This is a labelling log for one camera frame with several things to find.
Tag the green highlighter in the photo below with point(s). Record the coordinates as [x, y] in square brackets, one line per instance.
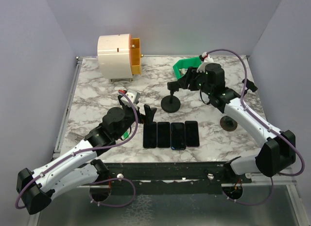
[125, 135]

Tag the black mounting rail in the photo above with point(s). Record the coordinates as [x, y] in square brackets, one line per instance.
[167, 178]

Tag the round wooden base stand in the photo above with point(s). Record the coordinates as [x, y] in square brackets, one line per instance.
[228, 124]

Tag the black phone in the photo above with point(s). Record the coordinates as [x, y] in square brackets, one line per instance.
[150, 135]

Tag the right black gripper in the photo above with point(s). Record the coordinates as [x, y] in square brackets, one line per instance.
[189, 78]

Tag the orange drawer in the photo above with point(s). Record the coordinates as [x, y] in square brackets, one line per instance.
[135, 55]

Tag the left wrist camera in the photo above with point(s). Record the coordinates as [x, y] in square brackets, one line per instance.
[128, 96]

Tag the green plastic bin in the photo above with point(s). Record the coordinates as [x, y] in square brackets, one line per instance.
[182, 65]

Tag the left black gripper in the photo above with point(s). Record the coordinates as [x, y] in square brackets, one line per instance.
[149, 114]

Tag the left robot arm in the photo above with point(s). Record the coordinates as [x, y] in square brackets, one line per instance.
[80, 165]

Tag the black phone stand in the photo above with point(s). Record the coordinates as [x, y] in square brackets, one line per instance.
[171, 103]
[249, 85]

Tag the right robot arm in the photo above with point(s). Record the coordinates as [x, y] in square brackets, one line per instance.
[277, 147]

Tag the white cylindrical drawer box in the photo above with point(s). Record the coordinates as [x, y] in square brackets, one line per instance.
[113, 52]

